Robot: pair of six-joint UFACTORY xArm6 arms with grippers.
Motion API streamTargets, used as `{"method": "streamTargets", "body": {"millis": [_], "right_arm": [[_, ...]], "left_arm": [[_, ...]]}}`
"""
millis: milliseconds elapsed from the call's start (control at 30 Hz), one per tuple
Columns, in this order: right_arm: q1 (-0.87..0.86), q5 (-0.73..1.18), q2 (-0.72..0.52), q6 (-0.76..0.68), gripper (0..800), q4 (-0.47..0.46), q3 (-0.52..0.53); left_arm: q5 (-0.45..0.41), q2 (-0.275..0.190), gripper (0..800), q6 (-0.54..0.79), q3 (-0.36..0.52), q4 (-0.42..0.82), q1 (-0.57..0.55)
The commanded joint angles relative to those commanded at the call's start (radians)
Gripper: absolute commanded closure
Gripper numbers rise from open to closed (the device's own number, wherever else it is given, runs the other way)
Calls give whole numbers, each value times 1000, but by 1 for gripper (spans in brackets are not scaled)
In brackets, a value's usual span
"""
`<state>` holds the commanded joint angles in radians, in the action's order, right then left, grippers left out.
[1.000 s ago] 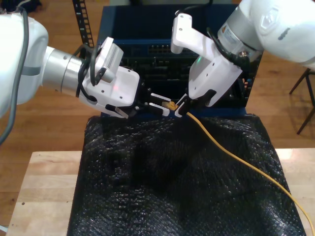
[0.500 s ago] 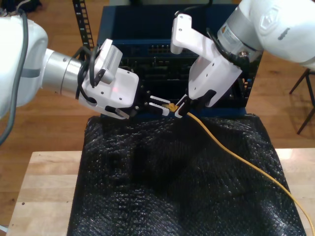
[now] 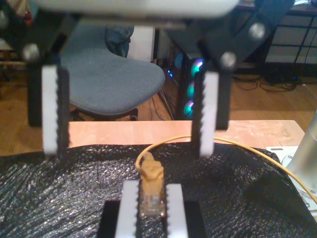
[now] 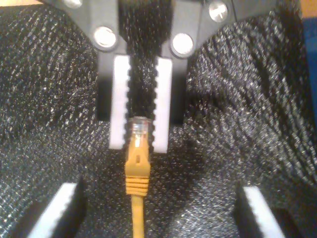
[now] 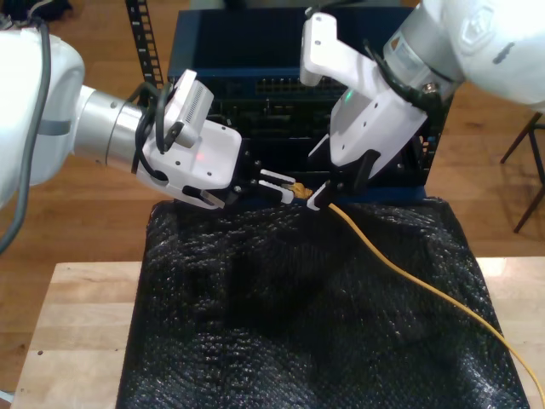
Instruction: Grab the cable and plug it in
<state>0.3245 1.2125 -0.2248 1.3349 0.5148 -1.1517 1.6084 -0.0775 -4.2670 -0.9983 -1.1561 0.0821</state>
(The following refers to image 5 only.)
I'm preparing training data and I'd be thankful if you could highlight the yellow network cable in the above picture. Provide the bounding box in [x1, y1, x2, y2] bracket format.
[284, 181, 545, 406]

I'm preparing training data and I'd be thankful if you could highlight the black open rack chassis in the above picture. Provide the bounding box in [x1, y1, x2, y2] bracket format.
[238, 135, 435, 188]

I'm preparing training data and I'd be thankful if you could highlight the black rack server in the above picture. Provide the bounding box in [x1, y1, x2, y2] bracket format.
[208, 96, 448, 140]

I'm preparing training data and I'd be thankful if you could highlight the black perforated metal rack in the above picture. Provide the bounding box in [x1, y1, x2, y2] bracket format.
[124, 0, 452, 188]

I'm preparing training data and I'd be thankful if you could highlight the black bubble wrap mat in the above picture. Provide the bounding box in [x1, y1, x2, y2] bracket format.
[115, 198, 531, 409]

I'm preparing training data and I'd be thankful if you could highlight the brown wooden chair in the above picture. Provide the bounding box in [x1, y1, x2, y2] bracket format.
[500, 112, 545, 234]

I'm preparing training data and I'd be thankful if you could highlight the dark sneaker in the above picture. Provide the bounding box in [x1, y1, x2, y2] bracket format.
[8, 0, 73, 20]

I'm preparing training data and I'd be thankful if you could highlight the dark camera cable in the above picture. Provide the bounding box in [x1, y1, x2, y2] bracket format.
[304, 0, 444, 112]
[0, 14, 182, 255]

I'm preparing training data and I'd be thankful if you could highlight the blue network switch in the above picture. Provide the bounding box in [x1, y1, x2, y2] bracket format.
[167, 9, 410, 101]

